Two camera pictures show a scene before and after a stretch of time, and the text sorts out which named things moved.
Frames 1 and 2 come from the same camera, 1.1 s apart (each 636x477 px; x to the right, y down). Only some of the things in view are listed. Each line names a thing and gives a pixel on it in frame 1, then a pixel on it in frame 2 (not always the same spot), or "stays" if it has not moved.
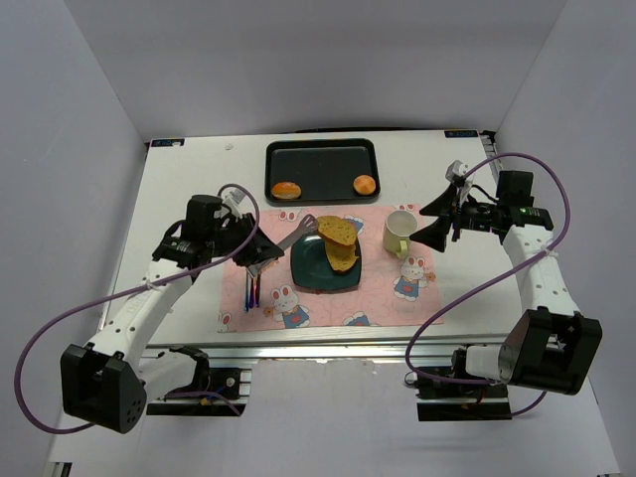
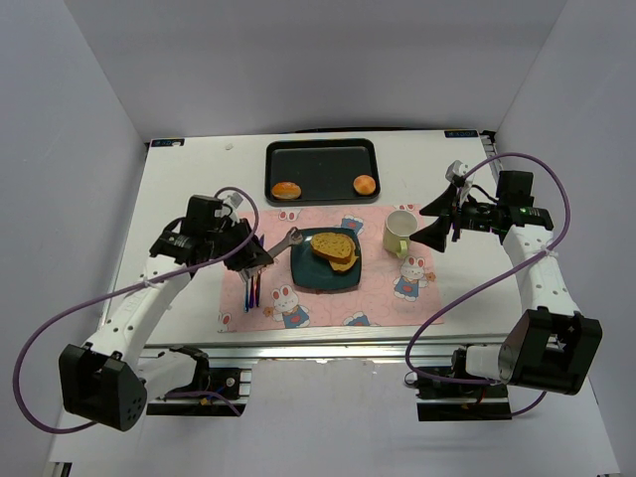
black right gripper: (456, 217) stays
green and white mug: (400, 225) stays
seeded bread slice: (341, 230) -> (333, 246)
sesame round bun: (286, 190) stays
